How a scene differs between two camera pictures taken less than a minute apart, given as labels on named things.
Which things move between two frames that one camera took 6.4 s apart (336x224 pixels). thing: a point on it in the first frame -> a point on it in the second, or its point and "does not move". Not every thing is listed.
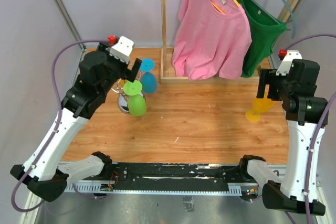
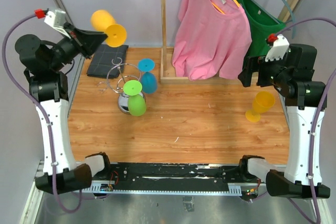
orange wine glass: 120,84 -> 115,34
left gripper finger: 133,73 -> 91,42
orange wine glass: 260,105 does not move
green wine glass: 136,104 does not move
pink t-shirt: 213,34 does not move
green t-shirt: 265,31 does not move
